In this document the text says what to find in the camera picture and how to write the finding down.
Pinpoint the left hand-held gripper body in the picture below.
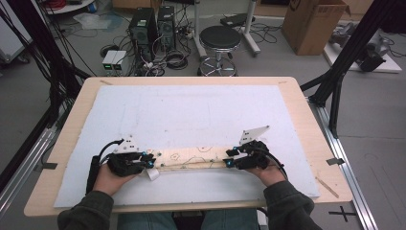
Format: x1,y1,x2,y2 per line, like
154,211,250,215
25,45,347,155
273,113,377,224
106,134,147,177

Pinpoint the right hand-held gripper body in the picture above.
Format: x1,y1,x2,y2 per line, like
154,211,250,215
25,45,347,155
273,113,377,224
235,125,271,171

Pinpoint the cream cloth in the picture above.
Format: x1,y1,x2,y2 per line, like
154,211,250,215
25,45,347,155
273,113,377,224
145,146,236,182

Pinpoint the person's right hand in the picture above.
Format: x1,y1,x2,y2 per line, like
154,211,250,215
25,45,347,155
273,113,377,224
245,159,286,188

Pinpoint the person's left hand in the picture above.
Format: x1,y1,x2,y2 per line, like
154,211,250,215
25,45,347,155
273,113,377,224
92,164,142,196

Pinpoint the person's right leg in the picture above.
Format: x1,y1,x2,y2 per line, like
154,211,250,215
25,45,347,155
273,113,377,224
200,209,259,230

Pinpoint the person's leg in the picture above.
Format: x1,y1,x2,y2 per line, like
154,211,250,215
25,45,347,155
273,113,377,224
200,209,259,230
117,213,178,230

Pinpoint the person's left leg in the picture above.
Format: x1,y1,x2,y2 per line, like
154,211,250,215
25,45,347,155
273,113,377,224
117,213,178,230

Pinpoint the white foam mat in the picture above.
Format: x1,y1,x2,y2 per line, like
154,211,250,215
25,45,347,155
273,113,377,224
53,84,321,209

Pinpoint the thin wooden stick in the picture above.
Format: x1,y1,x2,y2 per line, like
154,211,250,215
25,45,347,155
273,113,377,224
315,176,340,199

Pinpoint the wooden table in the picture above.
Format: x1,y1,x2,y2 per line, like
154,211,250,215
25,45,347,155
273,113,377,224
23,76,353,218

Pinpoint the white power supply box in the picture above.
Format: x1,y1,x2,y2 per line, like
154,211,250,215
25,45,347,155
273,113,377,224
101,50,119,76
112,51,128,76

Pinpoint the black tape cross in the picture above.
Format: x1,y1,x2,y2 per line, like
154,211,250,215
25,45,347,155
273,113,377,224
328,205,357,223

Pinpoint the black round stool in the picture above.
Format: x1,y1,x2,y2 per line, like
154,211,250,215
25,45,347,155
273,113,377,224
196,25,243,77

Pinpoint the white stand leg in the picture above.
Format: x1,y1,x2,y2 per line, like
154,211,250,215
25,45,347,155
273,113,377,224
192,0,209,60
242,0,261,57

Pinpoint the black computer tower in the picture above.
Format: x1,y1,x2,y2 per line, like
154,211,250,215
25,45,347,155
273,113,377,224
128,8,158,63

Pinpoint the grey-fronted computer tower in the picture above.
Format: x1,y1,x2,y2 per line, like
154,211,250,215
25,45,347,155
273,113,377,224
156,5,177,52

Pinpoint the black flat case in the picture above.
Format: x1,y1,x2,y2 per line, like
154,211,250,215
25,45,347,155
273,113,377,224
219,12,257,28

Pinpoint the cardboard box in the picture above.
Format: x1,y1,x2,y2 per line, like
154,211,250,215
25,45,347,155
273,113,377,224
281,0,351,57

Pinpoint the clear plastic sheet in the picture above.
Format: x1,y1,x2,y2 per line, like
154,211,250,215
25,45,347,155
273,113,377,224
72,11,124,32

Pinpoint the grey and black device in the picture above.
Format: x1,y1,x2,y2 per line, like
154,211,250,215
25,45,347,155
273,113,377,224
328,22,392,73

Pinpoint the white board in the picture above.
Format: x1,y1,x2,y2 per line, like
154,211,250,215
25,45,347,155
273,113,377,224
323,37,403,74

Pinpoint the white round table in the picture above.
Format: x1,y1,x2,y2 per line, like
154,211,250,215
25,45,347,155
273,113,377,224
44,0,97,15

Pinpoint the right hand-held gripper black cable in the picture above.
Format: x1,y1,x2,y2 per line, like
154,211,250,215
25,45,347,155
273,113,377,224
263,149,289,180

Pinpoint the hand-held gripper black cable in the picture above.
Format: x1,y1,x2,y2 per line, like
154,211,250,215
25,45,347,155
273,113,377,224
85,138,124,195
263,149,289,180

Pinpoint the left hand-held gripper black cable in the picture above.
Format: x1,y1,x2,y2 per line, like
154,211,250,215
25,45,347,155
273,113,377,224
85,138,124,195

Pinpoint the aluminium rail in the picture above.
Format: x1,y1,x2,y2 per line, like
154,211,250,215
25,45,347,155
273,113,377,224
307,97,379,230
0,127,58,219

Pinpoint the black cable coil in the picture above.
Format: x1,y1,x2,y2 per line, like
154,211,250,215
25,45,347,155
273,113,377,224
166,50,190,71

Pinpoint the black round ring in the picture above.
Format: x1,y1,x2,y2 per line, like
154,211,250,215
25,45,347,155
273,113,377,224
100,44,120,58

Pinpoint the black frame with cable bundle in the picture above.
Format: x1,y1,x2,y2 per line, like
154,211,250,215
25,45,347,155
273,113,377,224
0,0,94,193

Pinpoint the black metal frame strut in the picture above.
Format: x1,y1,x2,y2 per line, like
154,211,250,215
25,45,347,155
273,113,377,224
300,0,396,139

